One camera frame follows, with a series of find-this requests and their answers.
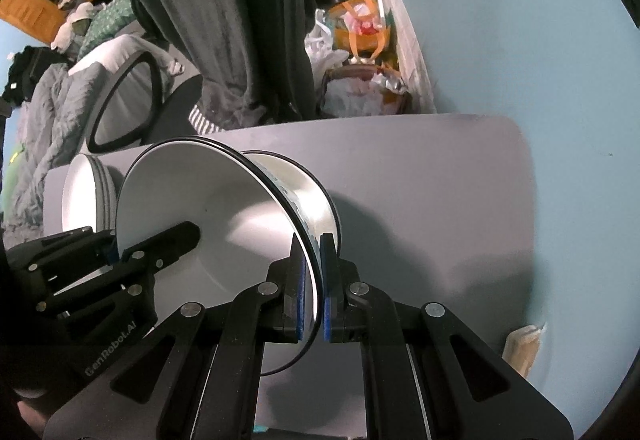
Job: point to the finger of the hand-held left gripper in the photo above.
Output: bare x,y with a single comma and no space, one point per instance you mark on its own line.
60,255
170,240

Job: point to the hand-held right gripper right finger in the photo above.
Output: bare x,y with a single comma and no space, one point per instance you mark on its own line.
328,317

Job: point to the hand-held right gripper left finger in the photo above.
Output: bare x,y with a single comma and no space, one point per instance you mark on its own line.
301,292

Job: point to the large white plate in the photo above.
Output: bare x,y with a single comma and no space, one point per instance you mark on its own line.
225,210

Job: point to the white ribbed bowl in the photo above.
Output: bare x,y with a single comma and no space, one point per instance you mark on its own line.
80,190

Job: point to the bright green item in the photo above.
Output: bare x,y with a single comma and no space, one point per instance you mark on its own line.
16,160

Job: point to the grey quilted blanket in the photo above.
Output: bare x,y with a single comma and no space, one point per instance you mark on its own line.
45,120

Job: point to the black bag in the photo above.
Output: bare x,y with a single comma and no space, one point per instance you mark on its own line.
30,70

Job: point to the cardboard piece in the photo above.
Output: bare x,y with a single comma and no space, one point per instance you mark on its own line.
522,350

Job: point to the light grey bedding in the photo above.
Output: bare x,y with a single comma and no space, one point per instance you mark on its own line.
115,50

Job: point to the brown waste basket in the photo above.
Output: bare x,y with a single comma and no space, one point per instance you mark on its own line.
360,95

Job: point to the white clothes pile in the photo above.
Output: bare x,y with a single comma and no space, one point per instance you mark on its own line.
70,25

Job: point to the green checked cloth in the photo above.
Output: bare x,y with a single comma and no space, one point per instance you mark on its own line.
110,15

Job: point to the white plastic bag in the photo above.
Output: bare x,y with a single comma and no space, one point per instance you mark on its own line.
320,45

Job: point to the orange shopping bag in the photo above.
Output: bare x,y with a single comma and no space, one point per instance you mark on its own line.
360,40

